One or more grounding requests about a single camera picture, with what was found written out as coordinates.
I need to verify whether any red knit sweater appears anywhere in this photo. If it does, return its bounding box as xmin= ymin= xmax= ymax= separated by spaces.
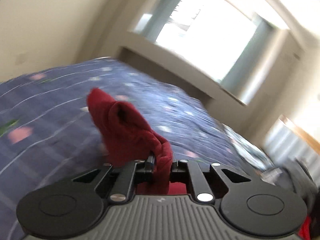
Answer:
xmin=87 ymin=88 xmax=187 ymax=195

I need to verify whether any blue plaid floral quilt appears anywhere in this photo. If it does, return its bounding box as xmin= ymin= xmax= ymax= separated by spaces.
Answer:
xmin=1 ymin=58 xmax=271 ymax=239

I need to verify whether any right blue curtain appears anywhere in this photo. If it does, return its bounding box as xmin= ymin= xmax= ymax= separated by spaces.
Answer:
xmin=220 ymin=16 xmax=274 ymax=103

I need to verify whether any blue curtain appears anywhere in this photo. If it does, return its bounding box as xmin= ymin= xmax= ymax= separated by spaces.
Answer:
xmin=134 ymin=0 xmax=180 ymax=43
xmin=220 ymin=16 xmax=274 ymax=103

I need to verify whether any beige window bench shelf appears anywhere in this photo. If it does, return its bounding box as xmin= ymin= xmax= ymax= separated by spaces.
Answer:
xmin=117 ymin=31 xmax=246 ymax=107

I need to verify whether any bright window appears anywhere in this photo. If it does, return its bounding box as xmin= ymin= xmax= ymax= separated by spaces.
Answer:
xmin=156 ymin=0 xmax=259 ymax=82

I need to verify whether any left blue curtain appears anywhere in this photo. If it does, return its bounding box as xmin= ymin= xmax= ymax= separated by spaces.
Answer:
xmin=134 ymin=0 xmax=180 ymax=43

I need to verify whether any wooden door frame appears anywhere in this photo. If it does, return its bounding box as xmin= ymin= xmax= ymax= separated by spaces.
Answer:
xmin=279 ymin=115 xmax=320 ymax=154

